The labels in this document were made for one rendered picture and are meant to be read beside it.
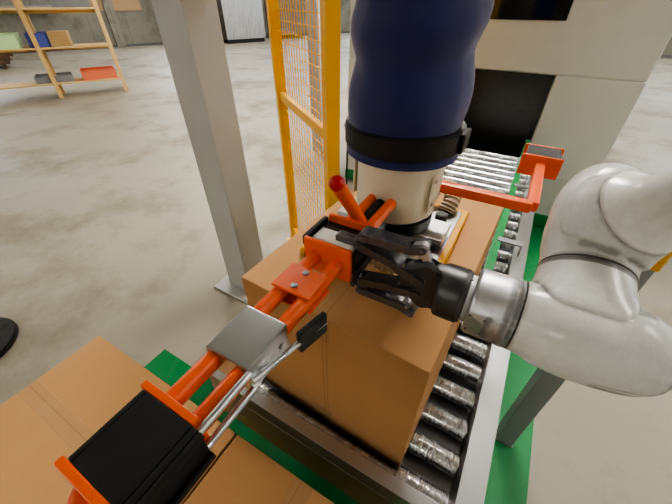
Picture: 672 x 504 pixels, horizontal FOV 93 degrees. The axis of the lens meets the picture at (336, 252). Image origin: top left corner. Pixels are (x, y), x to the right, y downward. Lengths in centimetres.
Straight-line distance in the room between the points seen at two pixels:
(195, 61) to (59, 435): 123
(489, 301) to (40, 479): 102
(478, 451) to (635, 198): 63
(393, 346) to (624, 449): 143
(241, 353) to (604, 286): 40
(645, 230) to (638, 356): 13
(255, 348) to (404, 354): 26
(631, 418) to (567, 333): 156
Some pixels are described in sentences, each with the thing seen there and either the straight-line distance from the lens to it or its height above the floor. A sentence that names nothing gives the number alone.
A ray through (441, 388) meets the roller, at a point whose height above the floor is 54.
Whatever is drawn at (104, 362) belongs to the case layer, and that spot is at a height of 54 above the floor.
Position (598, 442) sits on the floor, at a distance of 183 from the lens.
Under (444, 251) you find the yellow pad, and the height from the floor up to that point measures 97.
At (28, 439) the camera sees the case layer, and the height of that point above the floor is 54.
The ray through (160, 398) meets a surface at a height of 110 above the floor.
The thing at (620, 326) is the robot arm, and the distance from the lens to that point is 44.
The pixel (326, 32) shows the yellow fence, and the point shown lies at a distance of 117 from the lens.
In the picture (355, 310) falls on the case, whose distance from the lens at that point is 59.
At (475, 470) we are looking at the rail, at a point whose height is 60.
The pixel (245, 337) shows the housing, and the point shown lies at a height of 109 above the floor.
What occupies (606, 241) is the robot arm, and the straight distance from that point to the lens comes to 47.
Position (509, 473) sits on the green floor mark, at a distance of 159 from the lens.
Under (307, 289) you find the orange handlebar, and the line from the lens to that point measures 43.
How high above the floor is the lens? 139
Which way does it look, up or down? 38 degrees down
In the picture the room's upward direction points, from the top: straight up
